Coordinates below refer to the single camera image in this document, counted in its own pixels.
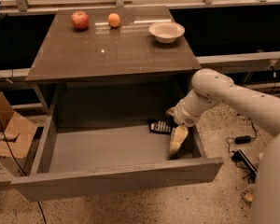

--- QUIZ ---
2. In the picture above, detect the black power strip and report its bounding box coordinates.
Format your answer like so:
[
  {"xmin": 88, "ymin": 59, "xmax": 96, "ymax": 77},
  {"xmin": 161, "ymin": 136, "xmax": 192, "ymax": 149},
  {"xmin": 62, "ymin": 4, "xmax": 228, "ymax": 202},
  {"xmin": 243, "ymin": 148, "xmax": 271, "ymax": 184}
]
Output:
[{"xmin": 231, "ymin": 150, "xmax": 257, "ymax": 181}]

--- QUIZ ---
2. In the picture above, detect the black floor cable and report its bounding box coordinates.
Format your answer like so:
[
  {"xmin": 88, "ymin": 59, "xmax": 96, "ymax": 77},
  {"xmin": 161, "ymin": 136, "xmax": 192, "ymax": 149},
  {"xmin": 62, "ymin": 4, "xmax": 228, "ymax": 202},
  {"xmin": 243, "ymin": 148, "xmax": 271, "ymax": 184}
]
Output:
[{"xmin": 0, "ymin": 103, "xmax": 48, "ymax": 224}]

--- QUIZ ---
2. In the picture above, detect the black power adapter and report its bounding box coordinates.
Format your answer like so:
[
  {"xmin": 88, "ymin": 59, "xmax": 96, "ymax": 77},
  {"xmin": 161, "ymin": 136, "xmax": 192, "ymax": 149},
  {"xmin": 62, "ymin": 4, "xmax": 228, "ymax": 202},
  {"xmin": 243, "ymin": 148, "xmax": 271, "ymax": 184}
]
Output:
[{"xmin": 234, "ymin": 135, "xmax": 252, "ymax": 145}]

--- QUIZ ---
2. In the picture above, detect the white ceramic bowl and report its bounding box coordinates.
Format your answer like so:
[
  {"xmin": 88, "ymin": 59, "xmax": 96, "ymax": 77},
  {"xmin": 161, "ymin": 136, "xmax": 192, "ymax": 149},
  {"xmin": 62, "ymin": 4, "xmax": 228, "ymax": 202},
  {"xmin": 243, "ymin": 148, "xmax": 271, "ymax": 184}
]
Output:
[{"xmin": 148, "ymin": 21, "xmax": 185, "ymax": 44}]

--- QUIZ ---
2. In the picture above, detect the clear plastic bottle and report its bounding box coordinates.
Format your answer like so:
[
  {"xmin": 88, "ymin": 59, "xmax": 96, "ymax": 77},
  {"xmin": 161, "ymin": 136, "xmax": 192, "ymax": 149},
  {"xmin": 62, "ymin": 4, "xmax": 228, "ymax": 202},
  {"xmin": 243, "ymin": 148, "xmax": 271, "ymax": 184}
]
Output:
[{"xmin": 242, "ymin": 184, "xmax": 255, "ymax": 203}]

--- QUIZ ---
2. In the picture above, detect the red apple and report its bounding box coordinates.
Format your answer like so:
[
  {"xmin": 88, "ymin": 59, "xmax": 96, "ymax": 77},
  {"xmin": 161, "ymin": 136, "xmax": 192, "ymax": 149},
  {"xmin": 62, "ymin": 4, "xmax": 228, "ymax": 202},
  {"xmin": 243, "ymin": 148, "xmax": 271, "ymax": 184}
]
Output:
[{"xmin": 71, "ymin": 11, "xmax": 89, "ymax": 30}]

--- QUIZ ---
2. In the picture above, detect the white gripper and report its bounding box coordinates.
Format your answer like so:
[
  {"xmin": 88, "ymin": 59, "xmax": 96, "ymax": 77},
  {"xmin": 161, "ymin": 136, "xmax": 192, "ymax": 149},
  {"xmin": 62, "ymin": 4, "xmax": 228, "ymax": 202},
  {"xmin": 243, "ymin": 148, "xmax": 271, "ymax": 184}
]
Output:
[{"xmin": 166, "ymin": 102, "xmax": 200, "ymax": 155}]

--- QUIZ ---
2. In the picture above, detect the grey open top drawer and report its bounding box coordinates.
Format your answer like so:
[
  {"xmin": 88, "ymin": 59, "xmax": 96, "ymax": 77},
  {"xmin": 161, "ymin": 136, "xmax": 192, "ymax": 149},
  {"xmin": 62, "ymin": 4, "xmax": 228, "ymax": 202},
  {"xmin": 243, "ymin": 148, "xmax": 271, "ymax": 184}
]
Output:
[{"xmin": 12, "ymin": 79, "xmax": 223, "ymax": 202}]

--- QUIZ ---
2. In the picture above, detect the black rxbar chocolate wrapper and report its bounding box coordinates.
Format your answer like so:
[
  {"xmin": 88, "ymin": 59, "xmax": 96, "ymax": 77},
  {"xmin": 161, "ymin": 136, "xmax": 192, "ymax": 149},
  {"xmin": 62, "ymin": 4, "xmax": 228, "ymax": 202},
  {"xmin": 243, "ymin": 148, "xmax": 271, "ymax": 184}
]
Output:
[{"xmin": 148, "ymin": 119, "xmax": 173, "ymax": 134}]

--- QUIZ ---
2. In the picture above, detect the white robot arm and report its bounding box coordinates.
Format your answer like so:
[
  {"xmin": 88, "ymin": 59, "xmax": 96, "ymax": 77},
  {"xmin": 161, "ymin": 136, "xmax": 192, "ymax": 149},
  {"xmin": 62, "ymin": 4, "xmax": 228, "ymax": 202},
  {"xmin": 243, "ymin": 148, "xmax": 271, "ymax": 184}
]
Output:
[{"xmin": 168, "ymin": 68, "xmax": 280, "ymax": 224}]

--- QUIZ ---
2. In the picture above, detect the orange fruit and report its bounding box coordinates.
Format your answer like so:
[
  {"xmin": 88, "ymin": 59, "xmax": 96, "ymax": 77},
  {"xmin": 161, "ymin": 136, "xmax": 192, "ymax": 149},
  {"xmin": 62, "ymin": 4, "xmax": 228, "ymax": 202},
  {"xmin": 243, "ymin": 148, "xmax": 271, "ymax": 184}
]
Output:
[{"xmin": 107, "ymin": 13, "xmax": 120, "ymax": 28}]

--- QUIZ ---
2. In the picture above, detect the brown cardboard box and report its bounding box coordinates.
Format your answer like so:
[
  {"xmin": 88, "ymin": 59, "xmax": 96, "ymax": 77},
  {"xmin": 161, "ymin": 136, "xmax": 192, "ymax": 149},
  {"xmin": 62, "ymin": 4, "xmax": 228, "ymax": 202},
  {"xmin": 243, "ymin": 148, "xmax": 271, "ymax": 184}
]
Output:
[{"xmin": 0, "ymin": 92, "xmax": 37, "ymax": 182}]

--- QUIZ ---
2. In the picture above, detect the grey cabinet counter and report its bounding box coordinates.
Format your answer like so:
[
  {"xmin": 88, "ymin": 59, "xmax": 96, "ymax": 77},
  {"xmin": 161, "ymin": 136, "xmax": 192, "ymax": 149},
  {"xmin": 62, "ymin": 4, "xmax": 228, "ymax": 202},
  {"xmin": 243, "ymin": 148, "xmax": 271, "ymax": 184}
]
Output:
[{"xmin": 24, "ymin": 6, "xmax": 203, "ymax": 114}]

